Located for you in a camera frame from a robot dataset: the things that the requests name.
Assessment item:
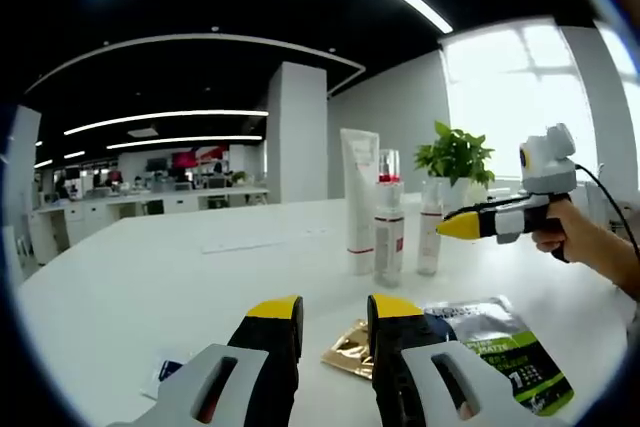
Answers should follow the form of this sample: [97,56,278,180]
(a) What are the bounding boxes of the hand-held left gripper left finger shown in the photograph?
[107,295,305,427]

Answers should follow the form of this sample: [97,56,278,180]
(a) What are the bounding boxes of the white office desk row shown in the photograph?
[29,185,271,251]

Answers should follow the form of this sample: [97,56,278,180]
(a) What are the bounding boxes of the tall clear red-capped skincare bottle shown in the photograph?
[373,148,406,289]

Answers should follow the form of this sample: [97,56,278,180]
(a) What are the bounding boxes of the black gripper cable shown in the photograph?
[573,162,640,261]

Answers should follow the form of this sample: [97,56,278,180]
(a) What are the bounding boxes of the row of ceiling light strips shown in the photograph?
[34,109,271,168]

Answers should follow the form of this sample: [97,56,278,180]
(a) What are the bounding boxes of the green black skincare sachet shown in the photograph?
[422,295,575,417]

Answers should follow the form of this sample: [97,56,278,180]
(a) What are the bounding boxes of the white skincare tube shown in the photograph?
[339,128,380,277]

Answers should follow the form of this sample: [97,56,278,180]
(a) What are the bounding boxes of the short clear skincare bottle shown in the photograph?
[417,180,445,277]

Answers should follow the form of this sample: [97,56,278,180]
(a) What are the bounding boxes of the person's right hand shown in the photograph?
[532,204,607,269]

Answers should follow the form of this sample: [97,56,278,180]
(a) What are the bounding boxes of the green potted plant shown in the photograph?
[414,120,497,189]

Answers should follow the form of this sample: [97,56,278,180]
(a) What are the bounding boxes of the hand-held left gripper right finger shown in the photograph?
[367,293,569,427]

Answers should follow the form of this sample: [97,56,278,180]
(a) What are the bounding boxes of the red blue wall screen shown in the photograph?
[172,145,230,168]

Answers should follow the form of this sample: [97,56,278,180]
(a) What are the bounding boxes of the clear skincare sachet blue label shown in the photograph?
[141,348,195,401]

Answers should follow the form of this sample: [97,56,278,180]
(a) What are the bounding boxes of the gold skincare sachet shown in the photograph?
[319,317,376,382]

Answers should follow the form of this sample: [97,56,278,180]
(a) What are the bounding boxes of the white plant pot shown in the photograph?
[439,176,489,219]

